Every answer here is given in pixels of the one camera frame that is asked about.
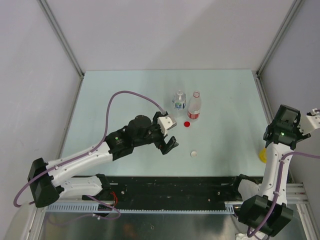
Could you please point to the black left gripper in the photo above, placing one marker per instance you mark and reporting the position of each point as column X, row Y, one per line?
column 161, row 143

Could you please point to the white bottle cap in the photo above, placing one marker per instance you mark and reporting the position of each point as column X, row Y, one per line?
column 193, row 154

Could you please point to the red bottle cap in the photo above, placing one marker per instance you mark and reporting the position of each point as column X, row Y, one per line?
column 187, row 124

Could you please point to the red label water bottle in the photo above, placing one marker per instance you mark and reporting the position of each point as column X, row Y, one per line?
column 194, row 106

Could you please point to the blue white label water bottle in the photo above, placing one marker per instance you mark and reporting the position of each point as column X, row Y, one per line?
column 179, row 103

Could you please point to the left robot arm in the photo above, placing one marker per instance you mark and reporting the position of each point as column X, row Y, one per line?
column 58, row 179

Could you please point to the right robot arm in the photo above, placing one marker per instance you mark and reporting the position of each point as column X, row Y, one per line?
column 264, row 209

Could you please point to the yellow juice bottle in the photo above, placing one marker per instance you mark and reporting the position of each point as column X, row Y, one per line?
column 263, row 155

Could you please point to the crumpled white tissue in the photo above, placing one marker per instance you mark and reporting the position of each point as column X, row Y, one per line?
column 243, row 236

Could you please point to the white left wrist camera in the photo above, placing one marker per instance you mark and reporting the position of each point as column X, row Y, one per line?
column 166, row 123

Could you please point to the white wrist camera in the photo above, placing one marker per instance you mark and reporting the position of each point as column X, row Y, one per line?
column 310, row 122
column 166, row 123

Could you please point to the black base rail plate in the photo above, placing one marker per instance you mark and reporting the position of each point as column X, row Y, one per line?
column 173, row 193

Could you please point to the right aluminium frame post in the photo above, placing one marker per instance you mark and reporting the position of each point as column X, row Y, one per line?
column 284, row 27

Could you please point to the aluminium frame post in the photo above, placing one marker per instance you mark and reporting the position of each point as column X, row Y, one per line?
column 284, row 27
column 51, row 19

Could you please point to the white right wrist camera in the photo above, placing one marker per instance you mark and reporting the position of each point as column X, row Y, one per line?
column 310, row 122

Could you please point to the left aluminium frame post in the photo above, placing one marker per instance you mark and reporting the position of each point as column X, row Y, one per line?
column 51, row 19

